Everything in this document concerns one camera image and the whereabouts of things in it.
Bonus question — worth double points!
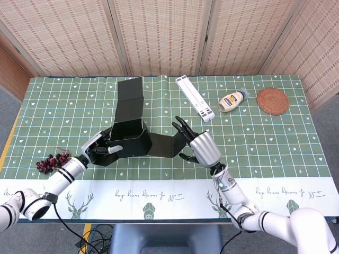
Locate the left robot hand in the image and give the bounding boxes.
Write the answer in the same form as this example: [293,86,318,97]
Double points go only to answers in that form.
[80,130,124,166]

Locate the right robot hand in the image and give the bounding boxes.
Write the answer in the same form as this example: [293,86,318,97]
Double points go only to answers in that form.
[171,115,222,167]

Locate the black foldable cardboard box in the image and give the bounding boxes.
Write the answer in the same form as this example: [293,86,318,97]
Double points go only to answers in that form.
[90,76,195,167]

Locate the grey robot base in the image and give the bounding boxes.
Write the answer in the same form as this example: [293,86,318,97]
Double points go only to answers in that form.
[110,224,225,254]

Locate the red grape bunch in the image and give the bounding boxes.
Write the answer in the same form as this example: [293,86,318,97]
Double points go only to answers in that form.
[35,147,72,175]

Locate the white folding stand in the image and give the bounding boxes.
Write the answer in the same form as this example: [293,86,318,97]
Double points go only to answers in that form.
[175,75,215,123]

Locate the mayonnaise squeeze bottle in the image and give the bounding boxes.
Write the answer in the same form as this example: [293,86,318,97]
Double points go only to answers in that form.
[218,88,250,113]

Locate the green checked tablecloth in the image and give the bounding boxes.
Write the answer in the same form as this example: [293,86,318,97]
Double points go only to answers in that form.
[0,75,334,220]

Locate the round brown woven coaster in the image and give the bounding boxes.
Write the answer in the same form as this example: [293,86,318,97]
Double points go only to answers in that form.
[256,87,290,116]

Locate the brown wooden door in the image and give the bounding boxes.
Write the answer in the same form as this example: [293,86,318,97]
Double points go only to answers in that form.
[0,44,32,101]

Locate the bamboo folding screen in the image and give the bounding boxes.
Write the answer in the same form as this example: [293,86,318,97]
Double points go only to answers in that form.
[0,0,339,109]

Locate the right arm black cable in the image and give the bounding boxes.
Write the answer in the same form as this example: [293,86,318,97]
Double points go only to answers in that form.
[218,195,252,254]

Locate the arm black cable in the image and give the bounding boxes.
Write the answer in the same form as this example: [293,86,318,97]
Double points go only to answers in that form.
[43,192,92,254]
[218,195,252,254]

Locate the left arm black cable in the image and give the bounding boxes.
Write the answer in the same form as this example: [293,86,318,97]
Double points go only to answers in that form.
[43,192,92,254]

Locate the black floor cables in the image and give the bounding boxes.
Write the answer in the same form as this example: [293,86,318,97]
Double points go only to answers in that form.
[75,224,114,254]

